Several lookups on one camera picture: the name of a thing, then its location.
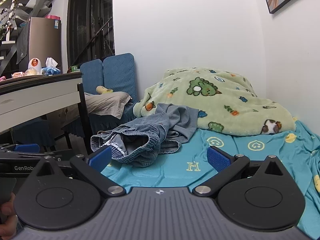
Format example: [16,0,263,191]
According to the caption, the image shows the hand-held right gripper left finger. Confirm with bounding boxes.
[32,145,127,197]

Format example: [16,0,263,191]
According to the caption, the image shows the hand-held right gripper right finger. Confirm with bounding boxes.
[192,145,288,197]

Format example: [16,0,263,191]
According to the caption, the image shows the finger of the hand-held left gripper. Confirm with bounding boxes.
[0,144,41,153]
[37,149,73,169]

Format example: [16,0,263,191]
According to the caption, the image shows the blue denim jeans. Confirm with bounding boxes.
[90,102,199,168]

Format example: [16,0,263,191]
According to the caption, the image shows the person's left hand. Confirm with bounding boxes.
[0,201,19,240]

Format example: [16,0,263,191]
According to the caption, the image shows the blue skirted chair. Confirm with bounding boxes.
[12,118,57,153]

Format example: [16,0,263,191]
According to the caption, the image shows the green cartoon printed blanket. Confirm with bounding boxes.
[133,67,296,137]

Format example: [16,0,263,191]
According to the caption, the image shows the white table with dark top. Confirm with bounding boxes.
[0,71,94,155]

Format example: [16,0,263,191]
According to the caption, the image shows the grey crumpled cloth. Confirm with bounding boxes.
[82,92,133,119]

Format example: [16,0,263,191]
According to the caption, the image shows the teal printed bed sheet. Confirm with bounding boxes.
[100,120,320,240]

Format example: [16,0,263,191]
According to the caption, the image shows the yellow plush toy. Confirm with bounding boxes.
[96,85,114,95]

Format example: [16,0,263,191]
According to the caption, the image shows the blue patterned tissue pack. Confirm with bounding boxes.
[41,57,61,76]

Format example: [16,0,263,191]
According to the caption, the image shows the white egg-shaped device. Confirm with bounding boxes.
[27,58,42,75]

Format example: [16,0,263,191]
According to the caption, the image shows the blue quilted covered chair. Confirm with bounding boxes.
[61,53,139,138]
[80,59,104,95]

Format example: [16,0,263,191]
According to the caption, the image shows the gold refrigerator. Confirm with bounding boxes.
[19,17,62,75]

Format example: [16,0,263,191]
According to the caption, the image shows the dark barred window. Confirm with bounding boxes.
[64,0,116,67]

